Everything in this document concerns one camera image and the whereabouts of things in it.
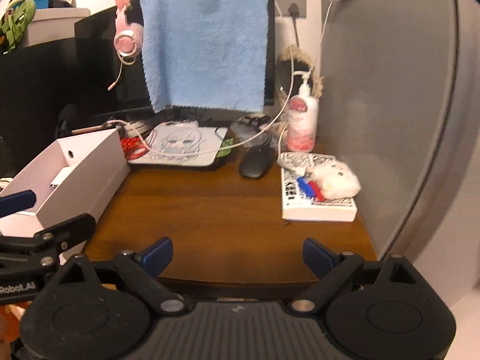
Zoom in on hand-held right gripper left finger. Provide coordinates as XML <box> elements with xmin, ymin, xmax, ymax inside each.
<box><xmin>37</xmin><ymin>237</ymin><xmax>188</xmax><ymax>316</ymax></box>

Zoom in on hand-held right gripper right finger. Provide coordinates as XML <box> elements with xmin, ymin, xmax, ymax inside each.
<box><xmin>288</xmin><ymin>237</ymin><xmax>432</xmax><ymax>314</ymax></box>

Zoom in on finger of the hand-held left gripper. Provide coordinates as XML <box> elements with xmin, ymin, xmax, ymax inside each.
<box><xmin>0</xmin><ymin>190</ymin><xmax>37</xmax><ymax>218</ymax></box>
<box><xmin>0</xmin><ymin>214</ymin><xmax>97</xmax><ymax>267</ymax></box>

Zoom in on white cardboard box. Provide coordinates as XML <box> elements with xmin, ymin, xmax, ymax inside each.
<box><xmin>0</xmin><ymin>128</ymin><xmax>131</xmax><ymax>238</ymax></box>

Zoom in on white paperback book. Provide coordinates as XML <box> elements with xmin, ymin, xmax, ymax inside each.
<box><xmin>280</xmin><ymin>152</ymin><xmax>358</xmax><ymax>222</ymax></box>

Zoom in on white plush toy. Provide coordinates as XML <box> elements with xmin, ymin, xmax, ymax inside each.
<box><xmin>311</xmin><ymin>161</ymin><xmax>361</xmax><ymax>199</ymax></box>

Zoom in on black cabinet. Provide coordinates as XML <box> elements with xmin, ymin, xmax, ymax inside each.
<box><xmin>0</xmin><ymin>39</ymin><xmax>81</xmax><ymax>173</ymax></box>

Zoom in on red patterned packet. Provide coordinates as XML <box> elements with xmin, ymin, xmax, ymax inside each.
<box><xmin>120</xmin><ymin>137</ymin><xmax>149</xmax><ymax>159</ymax></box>

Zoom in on anime print mouse pad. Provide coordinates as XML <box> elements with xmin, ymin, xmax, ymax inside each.
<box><xmin>125</xmin><ymin>121</ymin><xmax>229</xmax><ymax>171</ymax></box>

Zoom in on black computer mouse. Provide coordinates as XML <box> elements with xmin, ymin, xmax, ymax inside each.
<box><xmin>239</xmin><ymin>145</ymin><xmax>275</xmax><ymax>179</ymax></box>

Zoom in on pink lotion pump bottle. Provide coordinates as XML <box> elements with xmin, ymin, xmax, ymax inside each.
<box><xmin>287</xmin><ymin>71</ymin><xmax>319</xmax><ymax>153</ymax></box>

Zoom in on grey refrigerator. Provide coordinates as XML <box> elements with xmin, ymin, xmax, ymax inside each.
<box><xmin>319</xmin><ymin>0</ymin><xmax>480</xmax><ymax>308</ymax></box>

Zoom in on black monitor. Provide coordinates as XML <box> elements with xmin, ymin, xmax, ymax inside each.
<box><xmin>74</xmin><ymin>0</ymin><xmax>276</xmax><ymax>119</ymax></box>

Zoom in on white storage box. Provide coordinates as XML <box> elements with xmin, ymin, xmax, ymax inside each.
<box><xmin>22</xmin><ymin>7</ymin><xmax>91</xmax><ymax>47</ymax></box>

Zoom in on green plastic basket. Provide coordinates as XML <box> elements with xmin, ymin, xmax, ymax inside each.
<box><xmin>0</xmin><ymin>0</ymin><xmax>36</xmax><ymax>51</ymax></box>

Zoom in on pink headset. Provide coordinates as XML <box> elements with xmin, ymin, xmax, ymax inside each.
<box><xmin>108</xmin><ymin>0</ymin><xmax>145</xmax><ymax>91</ymax></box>

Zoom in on blue towel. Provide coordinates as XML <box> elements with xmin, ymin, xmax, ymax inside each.
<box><xmin>139</xmin><ymin>0</ymin><xmax>270</xmax><ymax>114</ymax></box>

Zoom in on rope framed mirror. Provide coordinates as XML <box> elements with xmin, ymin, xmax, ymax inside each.
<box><xmin>275</xmin><ymin>45</ymin><xmax>325</xmax><ymax>102</ymax></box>

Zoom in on black cable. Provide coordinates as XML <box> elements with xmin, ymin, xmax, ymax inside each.
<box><xmin>289</xmin><ymin>16</ymin><xmax>316</xmax><ymax>80</ymax></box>

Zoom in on grey wall socket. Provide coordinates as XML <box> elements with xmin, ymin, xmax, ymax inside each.
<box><xmin>275</xmin><ymin>0</ymin><xmax>307</xmax><ymax>19</ymax></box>

